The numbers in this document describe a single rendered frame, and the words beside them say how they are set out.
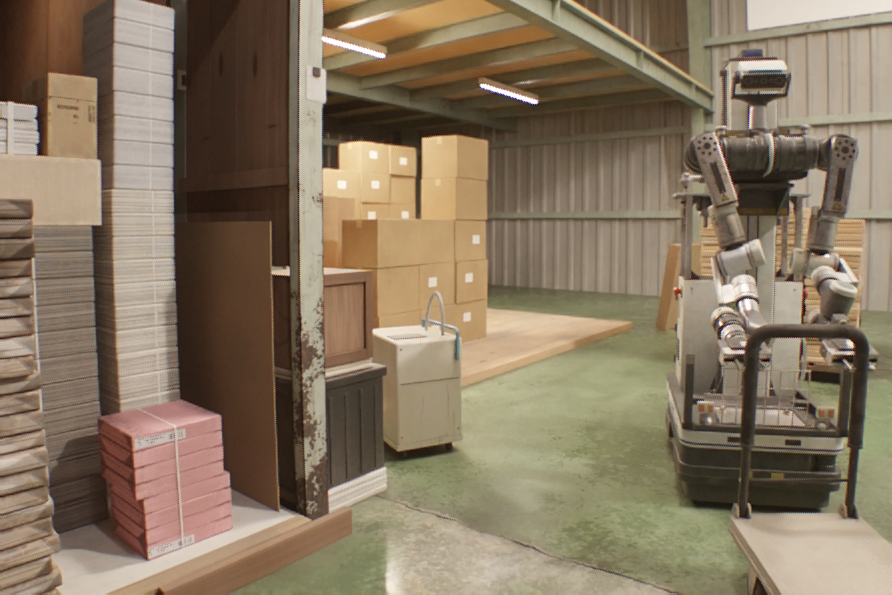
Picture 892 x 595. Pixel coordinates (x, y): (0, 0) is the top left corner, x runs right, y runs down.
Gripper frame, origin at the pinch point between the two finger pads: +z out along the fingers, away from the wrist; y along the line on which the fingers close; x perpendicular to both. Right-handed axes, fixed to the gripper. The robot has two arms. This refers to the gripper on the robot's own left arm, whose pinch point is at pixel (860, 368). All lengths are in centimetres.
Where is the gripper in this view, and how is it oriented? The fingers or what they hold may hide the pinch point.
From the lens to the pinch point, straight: 204.3
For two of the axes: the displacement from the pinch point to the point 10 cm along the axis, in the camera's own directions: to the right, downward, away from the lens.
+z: -1.3, 3.9, -9.1
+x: -0.5, -9.2, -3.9
